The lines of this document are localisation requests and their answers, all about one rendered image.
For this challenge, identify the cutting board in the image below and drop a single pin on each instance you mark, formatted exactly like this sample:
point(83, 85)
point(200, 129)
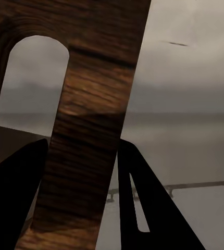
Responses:
point(104, 39)

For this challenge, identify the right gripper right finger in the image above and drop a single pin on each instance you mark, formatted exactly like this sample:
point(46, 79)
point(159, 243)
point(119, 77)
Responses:
point(168, 228)

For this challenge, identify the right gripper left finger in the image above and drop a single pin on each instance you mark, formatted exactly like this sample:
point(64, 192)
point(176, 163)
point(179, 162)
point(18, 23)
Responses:
point(20, 176)

